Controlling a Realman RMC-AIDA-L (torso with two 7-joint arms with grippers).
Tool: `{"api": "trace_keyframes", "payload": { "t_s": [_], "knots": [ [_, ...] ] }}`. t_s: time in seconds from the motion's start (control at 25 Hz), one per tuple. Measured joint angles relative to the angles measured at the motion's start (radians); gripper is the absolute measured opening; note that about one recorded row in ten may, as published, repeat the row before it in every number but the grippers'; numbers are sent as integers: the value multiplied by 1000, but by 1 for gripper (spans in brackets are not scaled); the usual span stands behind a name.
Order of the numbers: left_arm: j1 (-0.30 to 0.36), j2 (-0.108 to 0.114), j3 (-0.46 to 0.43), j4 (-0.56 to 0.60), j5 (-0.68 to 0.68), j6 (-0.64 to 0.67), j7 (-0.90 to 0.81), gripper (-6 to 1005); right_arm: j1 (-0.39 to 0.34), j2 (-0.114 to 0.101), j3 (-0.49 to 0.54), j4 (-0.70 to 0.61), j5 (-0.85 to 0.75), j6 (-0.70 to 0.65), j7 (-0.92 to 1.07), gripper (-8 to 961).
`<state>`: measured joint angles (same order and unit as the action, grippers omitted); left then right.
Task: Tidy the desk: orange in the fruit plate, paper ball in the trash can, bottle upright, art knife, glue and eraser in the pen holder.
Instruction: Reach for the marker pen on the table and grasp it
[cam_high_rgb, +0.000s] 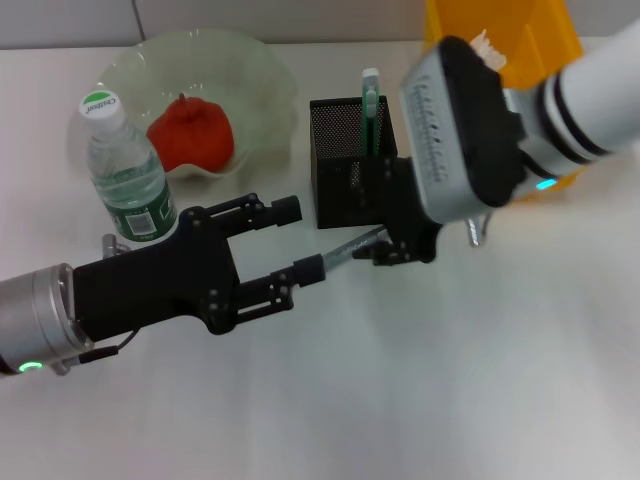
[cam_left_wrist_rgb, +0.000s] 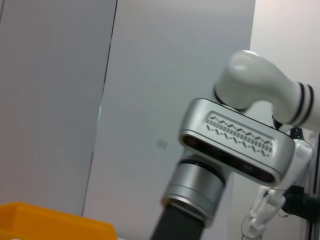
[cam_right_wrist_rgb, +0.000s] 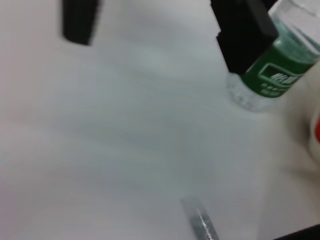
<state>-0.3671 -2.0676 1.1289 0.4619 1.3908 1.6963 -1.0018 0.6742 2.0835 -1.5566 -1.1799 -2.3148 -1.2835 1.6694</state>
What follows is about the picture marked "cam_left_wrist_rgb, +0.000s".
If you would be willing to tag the yellow plastic bin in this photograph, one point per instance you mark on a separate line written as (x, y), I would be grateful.
(50, 222)

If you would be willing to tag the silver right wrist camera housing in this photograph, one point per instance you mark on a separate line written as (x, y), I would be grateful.
(237, 140)

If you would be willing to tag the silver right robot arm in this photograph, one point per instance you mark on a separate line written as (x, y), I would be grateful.
(250, 80)

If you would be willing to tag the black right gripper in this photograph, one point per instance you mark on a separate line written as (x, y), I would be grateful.
(175, 225)

